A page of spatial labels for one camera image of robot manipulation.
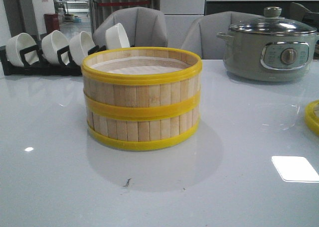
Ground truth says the right grey chair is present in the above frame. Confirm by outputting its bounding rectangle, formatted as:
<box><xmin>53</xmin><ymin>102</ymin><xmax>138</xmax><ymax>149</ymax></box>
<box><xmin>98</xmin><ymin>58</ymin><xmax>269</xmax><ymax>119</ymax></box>
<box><xmin>181</xmin><ymin>11</ymin><xmax>259</xmax><ymax>60</ymax></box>

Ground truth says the grey chair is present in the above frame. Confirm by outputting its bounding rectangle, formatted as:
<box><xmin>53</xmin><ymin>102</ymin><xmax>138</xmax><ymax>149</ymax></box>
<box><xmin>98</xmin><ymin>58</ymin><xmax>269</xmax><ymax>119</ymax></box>
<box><xmin>92</xmin><ymin>7</ymin><xmax>168</xmax><ymax>47</ymax></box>
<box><xmin>181</xmin><ymin>11</ymin><xmax>259</xmax><ymax>60</ymax></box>

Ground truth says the glass pot lid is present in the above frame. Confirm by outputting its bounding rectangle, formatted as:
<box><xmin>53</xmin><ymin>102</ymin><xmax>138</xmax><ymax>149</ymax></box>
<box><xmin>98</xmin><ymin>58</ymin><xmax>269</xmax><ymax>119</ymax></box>
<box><xmin>229</xmin><ymin>6</ymin><xmax>317</xmax><ymax>36</ymax></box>

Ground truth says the green electric cooking pot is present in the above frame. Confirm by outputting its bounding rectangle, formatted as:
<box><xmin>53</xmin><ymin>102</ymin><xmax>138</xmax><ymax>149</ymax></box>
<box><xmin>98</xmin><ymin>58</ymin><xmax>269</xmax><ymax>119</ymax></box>
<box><xmin>217</xmin><ymin>31</ymin><xmax>319</xmax><ymax>82</ymax></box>

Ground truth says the bamboo steamer tray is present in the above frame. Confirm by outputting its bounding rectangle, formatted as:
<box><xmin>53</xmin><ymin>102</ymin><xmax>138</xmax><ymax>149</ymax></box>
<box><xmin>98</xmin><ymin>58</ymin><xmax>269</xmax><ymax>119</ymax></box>
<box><xmin>87</xmin><ymin>107</ymin><xmax>200</xmax><ymax>151</ymax></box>
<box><xmin>81</xmin><ymin>47</ymin><xmax>202</xmax><ymax>121</ymax></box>

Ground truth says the woven bamboo steamer lid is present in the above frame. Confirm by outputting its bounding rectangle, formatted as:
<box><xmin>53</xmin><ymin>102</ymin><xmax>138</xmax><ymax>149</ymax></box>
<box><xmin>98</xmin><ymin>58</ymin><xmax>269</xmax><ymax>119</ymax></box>
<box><xmin>304</xmin><ymin>100</ymin><xmax>319</xmax><ymax>136</ymax></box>

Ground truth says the white cabinet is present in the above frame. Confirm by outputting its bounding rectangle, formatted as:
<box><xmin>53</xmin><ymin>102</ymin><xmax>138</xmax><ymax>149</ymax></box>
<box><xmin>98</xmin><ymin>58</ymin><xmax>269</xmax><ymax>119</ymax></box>
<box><xmin>159</xmin><ymin>0</ymin><xmax>205</xmax><ymax>48</ymax></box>

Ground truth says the red bin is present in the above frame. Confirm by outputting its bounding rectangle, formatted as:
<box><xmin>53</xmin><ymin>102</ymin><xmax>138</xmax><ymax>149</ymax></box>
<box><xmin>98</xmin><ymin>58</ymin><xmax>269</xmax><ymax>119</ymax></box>
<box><xmin>44</xmin><ymin>13</ymin><xmax>60</xmax><ymax>34</ymax></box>

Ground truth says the black dish rack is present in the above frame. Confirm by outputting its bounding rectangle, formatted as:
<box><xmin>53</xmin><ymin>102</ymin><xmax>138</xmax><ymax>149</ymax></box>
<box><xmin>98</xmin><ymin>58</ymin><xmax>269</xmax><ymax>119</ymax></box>
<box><xmin>0</xmin><ymin>35</ymin><xmax>108</xmax><ymax>77</ymax></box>

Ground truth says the left grey chair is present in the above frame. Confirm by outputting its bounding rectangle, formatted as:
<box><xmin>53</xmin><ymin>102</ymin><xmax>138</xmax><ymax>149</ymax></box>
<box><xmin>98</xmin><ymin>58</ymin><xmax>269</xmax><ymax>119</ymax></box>
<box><xmin>92</xmin><ymin>7</ymin><xmax>168</xmax><ymax>47</ymax></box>

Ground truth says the white bowl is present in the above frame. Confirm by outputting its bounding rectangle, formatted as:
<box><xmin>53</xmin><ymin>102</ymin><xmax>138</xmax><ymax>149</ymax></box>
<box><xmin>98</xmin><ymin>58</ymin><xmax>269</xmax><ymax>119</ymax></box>
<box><xmin>5</xmin><ymin>33</ymin><xmax>36</xmax><ymax>67</ymax></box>
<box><xmin>105</xmin><ymin>23</ymin><xmax>130</xmax><ymax>50</ymax></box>
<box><xmin>69</xmin><ymin>31</ymin><xmax>95</xmax><ymax>66</ymax></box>
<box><xmin>41</xmin><ymin>30</ymin><xmax>69</xmax><ymax>65</ymax></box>

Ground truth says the red barrier belt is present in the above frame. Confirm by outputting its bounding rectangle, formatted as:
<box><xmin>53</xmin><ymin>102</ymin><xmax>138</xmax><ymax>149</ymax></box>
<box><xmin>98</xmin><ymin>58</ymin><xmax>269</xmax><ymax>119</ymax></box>
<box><xmin>97</xmin><ymin>0</ymin><xmax>152</xmax><ymax>7</ymax></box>

